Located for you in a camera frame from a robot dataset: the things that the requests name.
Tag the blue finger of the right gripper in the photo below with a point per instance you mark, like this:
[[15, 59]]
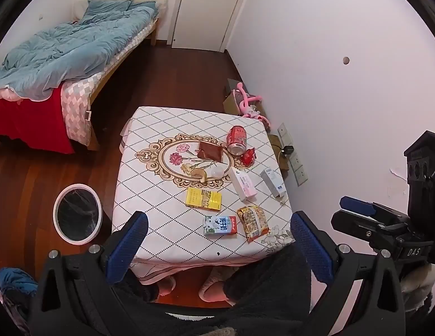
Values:
[[357, 206]]

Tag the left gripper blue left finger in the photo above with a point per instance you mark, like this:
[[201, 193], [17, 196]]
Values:
[[122, 246]]

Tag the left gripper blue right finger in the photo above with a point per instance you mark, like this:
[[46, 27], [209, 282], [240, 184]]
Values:
[[316, 246]]

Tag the yellow noodle snack bag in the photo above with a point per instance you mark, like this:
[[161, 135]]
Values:
[[254, 222]]

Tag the pink white toothpaste box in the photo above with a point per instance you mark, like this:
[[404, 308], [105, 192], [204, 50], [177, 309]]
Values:
[[242, 184]]

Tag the yellow fruit peel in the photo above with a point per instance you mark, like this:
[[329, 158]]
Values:
[[200, 174]]

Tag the red soda can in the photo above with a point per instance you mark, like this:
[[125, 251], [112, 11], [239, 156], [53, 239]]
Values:
[[236, 140]]

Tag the white round trash bin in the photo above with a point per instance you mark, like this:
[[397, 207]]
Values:
[[77, 214]]

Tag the pink slipper left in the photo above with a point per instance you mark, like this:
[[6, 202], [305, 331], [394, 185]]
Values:
[[166, 286]]

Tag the pink slipper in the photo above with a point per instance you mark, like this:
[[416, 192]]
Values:
[[166, 286], [212, 289]]

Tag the black trousers legs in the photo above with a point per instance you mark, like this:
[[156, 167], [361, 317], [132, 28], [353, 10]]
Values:
[[270, 296]]

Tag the milk carton blue red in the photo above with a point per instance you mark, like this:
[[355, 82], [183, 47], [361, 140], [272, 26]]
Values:
[[220, 225]]

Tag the white blue small box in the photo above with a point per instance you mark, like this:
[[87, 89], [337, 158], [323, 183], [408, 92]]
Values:
[[273, 182]]

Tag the black plug adapter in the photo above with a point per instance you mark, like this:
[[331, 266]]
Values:
[[287, 150]]

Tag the pink slipper right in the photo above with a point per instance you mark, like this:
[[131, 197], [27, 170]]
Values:
[[212, 289]]

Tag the yellow flat box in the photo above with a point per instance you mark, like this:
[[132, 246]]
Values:
[[203, 199]]

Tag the white patterned tablecloth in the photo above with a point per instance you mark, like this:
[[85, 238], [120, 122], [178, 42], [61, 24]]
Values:
[[159, 165]]

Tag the blue cloth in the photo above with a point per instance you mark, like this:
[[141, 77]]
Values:
[[17, 280]]

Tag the red snack wrapper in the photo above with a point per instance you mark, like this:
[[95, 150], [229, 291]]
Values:
[[248, 158]]

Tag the clear plastic cup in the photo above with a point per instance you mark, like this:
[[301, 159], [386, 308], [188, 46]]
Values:
[[216, 173]]

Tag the brown sauce packet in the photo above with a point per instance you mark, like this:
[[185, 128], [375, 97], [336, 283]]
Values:
[[210, 151]]

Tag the red blanket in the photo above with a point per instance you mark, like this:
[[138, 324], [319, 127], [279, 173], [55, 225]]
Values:
[[38, 124]]

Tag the pink toy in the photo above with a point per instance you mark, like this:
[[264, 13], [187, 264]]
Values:
[[250, 106]]

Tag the wooden bed with mattress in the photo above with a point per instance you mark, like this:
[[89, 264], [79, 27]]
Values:
[[77, 96]]

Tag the cardboard box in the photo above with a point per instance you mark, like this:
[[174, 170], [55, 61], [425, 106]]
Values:
[[233, 98]]

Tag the blue quilt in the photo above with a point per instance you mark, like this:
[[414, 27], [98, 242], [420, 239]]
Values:
[[73, 51]]

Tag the white door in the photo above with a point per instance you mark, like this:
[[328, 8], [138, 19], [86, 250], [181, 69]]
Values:
[[202, 24]]

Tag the wall power sockets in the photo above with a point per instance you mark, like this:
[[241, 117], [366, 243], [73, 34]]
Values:
[[293, 159]]

